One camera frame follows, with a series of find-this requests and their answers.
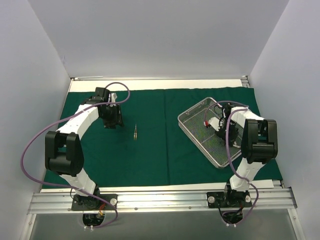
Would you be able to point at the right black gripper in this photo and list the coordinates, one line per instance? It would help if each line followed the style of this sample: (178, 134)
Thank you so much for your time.
(227, 138)

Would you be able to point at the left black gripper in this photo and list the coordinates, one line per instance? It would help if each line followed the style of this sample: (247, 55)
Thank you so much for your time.
(114, 121)

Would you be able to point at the long steel forceps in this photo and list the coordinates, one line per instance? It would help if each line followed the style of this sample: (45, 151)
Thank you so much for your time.
(135, 133)

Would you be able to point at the surgical kit tray edge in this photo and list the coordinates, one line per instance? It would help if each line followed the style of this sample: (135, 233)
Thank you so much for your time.
(205, 139)

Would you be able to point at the dark green surgical cloth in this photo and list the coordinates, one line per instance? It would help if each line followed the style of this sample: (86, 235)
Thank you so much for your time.
(162, 154)

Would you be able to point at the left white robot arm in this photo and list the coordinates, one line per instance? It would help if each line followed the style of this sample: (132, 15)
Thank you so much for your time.
(63, 150)

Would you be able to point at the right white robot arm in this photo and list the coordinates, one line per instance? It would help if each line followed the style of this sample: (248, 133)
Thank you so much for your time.
(259, 145)

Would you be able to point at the back aluminium rail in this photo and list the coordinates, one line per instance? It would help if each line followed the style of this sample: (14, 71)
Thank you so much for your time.
(147, 78)

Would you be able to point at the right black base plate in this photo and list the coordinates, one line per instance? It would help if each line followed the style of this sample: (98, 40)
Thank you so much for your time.
(235, 199)

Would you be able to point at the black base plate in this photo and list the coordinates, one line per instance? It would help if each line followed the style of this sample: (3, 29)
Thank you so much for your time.
(235, 199)
(88, 203)

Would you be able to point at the front aluminium rail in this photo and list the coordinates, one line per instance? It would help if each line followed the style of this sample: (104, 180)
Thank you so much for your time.
(172, 198)

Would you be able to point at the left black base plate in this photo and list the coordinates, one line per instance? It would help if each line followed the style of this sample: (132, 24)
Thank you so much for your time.
(88, 203)

